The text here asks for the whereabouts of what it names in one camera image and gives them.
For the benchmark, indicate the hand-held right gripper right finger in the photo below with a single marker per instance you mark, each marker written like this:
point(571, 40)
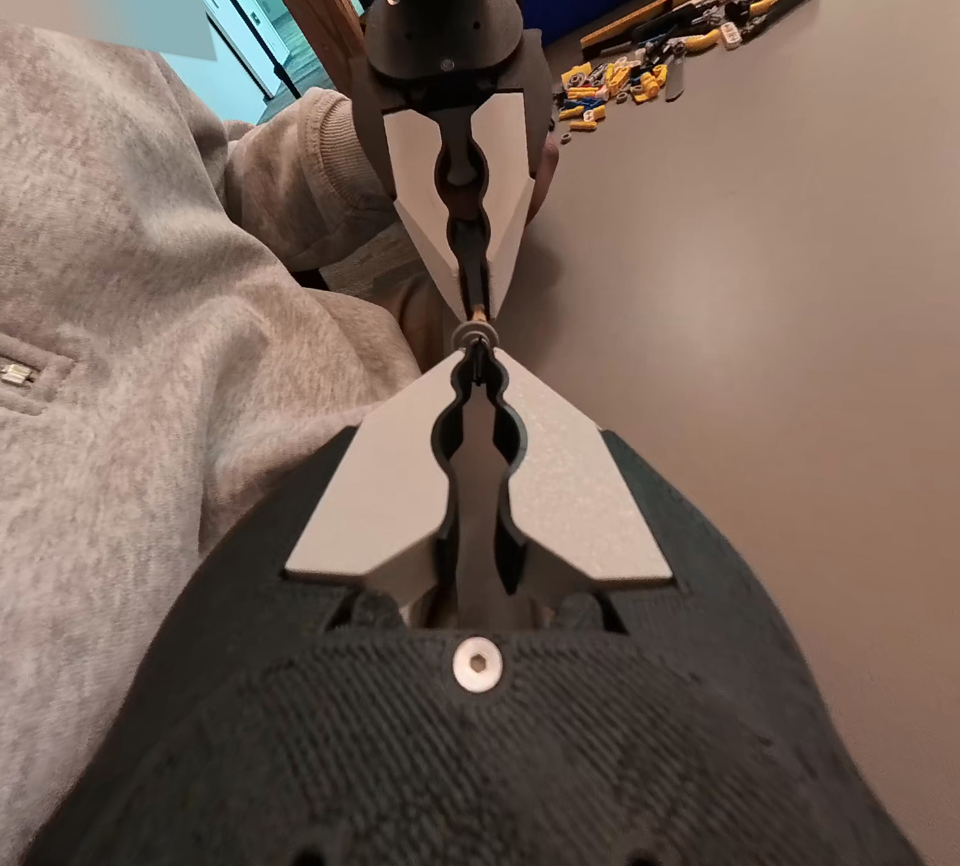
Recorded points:
point(570, 499)

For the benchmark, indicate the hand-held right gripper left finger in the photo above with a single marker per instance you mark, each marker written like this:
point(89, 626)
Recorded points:
point(375, 499)

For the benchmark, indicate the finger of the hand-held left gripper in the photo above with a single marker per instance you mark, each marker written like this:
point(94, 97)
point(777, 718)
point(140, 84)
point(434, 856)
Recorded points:
point(510, 154)
point(412, 176)

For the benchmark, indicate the grey round lego connector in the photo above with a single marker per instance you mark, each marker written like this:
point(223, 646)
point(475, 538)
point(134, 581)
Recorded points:
point(472, 332)

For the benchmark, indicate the person's left forearm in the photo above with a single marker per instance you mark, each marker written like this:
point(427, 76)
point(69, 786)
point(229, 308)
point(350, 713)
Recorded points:
point(300, 161)

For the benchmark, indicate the pile of loose lego pieces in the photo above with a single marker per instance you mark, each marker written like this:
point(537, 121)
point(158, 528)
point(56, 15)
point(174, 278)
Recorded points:
point(645, 83)

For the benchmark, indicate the person's left hand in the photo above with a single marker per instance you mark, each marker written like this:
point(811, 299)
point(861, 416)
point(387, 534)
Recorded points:
point(546, 169)

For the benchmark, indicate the grey hoodie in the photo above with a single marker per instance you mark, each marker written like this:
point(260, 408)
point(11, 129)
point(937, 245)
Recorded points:
point(112, 281)

